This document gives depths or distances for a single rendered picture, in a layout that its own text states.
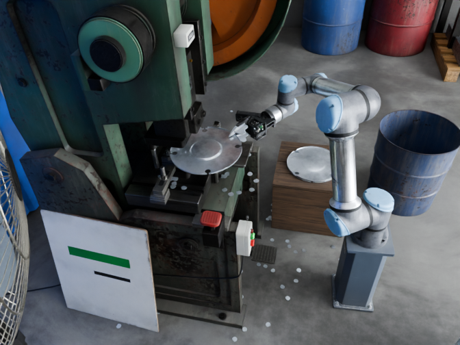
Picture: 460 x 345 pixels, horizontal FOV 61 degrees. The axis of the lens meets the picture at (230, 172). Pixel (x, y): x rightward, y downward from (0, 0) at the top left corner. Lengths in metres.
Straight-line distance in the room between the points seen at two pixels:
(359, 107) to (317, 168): 0.83
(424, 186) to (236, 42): 1.30
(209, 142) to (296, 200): 0.71
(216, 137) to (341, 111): 0.55
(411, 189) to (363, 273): 0.71
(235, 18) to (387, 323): 1.51
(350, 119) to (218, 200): 0.59
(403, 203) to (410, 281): 0.46
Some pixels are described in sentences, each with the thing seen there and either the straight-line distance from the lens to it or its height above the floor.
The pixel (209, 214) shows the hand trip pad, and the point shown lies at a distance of 1.36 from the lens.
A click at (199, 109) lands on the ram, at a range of 1.49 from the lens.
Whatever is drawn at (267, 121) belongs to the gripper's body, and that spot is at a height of 0.82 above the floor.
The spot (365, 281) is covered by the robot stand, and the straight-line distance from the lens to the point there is 1.89.
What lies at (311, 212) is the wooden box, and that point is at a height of 0.17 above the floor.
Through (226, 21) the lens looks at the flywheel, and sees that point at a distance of 1.71.
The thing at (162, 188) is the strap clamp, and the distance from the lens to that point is 1.49.
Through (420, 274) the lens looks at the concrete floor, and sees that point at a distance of 2.28.
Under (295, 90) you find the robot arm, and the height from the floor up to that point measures 0.92.
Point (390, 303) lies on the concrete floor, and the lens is 2.14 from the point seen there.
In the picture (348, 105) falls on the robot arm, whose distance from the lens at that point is 1.35.
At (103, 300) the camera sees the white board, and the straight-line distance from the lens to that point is 2.02.
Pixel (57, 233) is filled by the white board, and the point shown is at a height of 0.47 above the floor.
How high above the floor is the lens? 1.76
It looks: 41 degrees down
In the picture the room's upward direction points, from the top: 4 degrees counter-clockwise
